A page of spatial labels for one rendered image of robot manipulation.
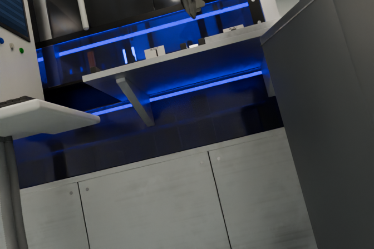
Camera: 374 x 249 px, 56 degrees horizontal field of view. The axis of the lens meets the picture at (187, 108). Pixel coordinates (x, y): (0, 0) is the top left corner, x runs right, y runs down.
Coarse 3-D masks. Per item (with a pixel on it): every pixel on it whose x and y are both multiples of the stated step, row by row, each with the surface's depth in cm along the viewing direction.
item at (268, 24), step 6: (258, 24) 108; (264, 24) 107; (270, 24) 107; (234, 30) 108; (240, 30) 108; (246, 30) 108; (252, 30) 108; (210, 36) 109; (216, 36) 109; (222, 36) 108; (228, 36) 108; (210, 42) 109
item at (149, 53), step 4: (152, 48) 147; (156, 48) 147; (160, 48) 147; (148, 52) 147; (152, 52) 147; (160, 52) 147; (164, 52) 147; (148, 56) 147; (152, 56) 147; (156, 56) 147
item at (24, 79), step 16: (0, 0) 128; (16, 0) 140; (0, 16) 125; (16, 16) 137; (0, 32) 124; (16, 32) 134; (32, 32) 148; (0, 48) 121; (16, 48) 132; (32, 48) 144; (0, 64) 119; (16, 64) 129; (32, 64) 141; (0, 80) 117; (16, 80) 126; (32, 80) 138; (0, 96) 115; (16, 96) 124; (32, 96) 135
